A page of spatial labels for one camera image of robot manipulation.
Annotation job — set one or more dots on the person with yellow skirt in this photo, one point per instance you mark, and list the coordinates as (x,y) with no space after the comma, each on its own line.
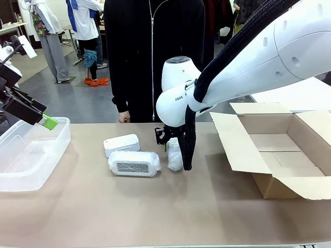
(240,13)

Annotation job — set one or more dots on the white desk with metal legs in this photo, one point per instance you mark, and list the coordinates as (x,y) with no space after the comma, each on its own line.
(13,25)

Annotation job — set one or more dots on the person in black hoodie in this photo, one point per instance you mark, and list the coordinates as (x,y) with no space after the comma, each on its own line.
(134,51)

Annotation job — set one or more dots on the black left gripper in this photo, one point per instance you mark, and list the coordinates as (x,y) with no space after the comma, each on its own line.
(3,93)

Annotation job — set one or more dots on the person's right forearm black sleeve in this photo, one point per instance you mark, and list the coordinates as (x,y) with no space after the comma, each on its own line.
(119,90)

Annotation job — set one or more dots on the brown cardboard box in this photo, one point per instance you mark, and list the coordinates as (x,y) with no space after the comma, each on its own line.
(269,186)

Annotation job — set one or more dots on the mannequin with grey trousers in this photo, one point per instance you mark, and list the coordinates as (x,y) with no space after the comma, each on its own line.
(54,51)

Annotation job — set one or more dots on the table with white legs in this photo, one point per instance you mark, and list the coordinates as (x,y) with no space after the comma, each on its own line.
(76,51)

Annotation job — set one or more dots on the person's right hand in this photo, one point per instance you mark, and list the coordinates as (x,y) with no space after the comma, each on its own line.
(124,117)

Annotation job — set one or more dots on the white unwrapped clock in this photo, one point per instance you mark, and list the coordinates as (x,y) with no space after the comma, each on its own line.
(121,144)

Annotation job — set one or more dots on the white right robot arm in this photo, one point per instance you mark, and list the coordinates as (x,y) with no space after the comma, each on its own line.
(258,64)

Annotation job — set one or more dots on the mannequin with blue scarf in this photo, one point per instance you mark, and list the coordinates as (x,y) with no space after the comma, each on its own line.
(85,23)

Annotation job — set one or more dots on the clear plastic bin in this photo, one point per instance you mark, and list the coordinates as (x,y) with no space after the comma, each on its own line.
(26,168)

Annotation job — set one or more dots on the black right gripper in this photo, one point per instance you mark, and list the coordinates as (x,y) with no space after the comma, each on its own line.
(163,135)

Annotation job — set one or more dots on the orange cloth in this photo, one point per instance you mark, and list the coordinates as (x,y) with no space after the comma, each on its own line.
(95,81)

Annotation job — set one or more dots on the person in blue jeans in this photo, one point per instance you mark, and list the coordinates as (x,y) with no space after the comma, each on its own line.
(101,51)

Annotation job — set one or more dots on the bubble-wrapped clock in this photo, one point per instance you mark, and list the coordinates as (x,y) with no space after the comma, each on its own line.
(173,157)
(134,160)

